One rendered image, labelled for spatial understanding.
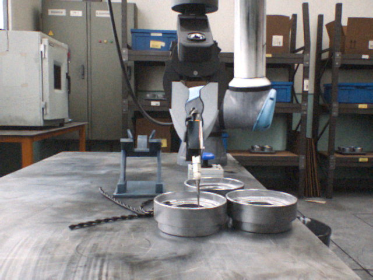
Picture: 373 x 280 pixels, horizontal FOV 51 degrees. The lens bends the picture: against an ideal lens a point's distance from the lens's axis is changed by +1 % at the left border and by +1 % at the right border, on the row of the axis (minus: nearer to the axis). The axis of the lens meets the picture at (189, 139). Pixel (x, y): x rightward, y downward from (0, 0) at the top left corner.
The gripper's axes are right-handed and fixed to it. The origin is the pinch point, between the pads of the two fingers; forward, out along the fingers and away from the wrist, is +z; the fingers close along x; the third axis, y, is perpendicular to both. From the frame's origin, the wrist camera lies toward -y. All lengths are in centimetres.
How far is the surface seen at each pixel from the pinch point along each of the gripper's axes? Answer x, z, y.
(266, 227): -9.6, 12.3, -6.7
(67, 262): 15.3, 13.2, -15.4
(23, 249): 21.4, 13.2, -11.3
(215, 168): -6.7, 8.7, 20.5
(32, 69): 87, -25, 212
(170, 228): 3.6, 12.4, -6.8
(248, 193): -9.3, 9.7, 2.7
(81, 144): 78, 37, 328
